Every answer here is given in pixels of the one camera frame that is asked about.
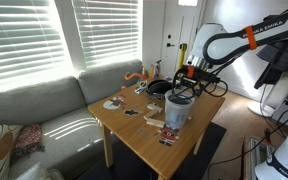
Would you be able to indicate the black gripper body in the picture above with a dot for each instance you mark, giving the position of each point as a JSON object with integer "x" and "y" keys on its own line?
{"x": 194, "y": 79}

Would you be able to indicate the wooden block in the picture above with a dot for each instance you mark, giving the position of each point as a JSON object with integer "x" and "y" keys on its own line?
{"x": 154, "y": 107}
{"x": 156, "y": 123}
{"x": 150, "y": 114}

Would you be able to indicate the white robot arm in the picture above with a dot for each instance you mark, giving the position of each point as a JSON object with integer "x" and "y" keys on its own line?
{"x": 218, "y": 47}

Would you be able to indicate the translucent plastic cup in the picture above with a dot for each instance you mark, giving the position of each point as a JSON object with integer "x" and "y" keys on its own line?
{"x": 178, "y": 104}

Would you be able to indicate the black frying pan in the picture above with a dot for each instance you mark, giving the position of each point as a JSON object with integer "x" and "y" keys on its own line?
{"x": 158, "y": 87}

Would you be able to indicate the orange octopus plush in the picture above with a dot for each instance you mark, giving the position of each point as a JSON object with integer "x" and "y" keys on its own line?
{"x": 145, "y": 74}

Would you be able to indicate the white door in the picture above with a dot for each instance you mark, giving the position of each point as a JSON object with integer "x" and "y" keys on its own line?
{"x": 181, "y": 20}

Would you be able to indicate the santa figure cutout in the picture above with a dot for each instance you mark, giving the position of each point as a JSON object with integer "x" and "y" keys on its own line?
{"x": 168, "y": 136}

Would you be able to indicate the wooden table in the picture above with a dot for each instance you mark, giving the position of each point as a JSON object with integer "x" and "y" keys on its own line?
{"x": 143, "y": 139}

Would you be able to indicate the snowman figure cutout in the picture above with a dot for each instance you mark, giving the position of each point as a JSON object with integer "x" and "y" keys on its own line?
{"x": 114, "y": 103}

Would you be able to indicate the black rug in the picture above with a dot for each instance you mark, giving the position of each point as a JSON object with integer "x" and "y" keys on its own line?
{"x": 128, "y": 166}

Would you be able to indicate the grey sofa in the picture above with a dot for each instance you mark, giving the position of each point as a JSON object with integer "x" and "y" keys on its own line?
{"x": 72, "y": 136}

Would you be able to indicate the red patterned cloth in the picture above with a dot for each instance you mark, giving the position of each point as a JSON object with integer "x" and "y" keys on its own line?
{"x": 28, "y": 142}

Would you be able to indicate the yellow post left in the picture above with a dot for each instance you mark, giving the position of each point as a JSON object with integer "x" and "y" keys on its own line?
{"x": 183, "y": 48}

